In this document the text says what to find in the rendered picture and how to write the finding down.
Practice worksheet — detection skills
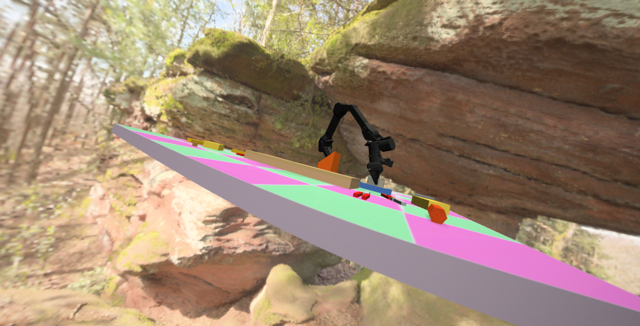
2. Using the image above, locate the orange-handled awl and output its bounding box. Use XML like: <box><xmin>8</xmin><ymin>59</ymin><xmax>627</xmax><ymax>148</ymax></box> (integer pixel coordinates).
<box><xmin>427</xmin><ymin>204</ymin><xmax>447</xmax><ymax>224</ymax></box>

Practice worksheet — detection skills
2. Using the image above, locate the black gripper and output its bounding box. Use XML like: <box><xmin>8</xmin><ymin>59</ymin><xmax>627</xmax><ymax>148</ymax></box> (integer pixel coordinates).
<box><xmin>367</xmin><ymin>152</ymin><xmax>384</xmax><ymax>185</ymax></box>

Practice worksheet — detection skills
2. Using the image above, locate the tan wooden panel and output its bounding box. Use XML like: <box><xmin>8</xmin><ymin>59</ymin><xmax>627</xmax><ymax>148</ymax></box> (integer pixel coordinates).
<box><xmin>244</xmin><ymin>150</ymin><xmax>361</xmax><ymax>189</ymax></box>

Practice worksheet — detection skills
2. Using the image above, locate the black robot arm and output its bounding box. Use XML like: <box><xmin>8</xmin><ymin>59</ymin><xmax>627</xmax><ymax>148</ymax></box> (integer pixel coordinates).
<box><xmin>318</xmin><ymin>103</ymin><xmax>395</xmax><ymax>167</ymax></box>

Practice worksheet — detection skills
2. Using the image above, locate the blue rectangular tray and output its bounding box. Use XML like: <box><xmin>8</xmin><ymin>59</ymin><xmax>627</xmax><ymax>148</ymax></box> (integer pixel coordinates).
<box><xmin>359</xmin><ymin>182</ymin><xmax>392</xmax><ymax>196</ymax></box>

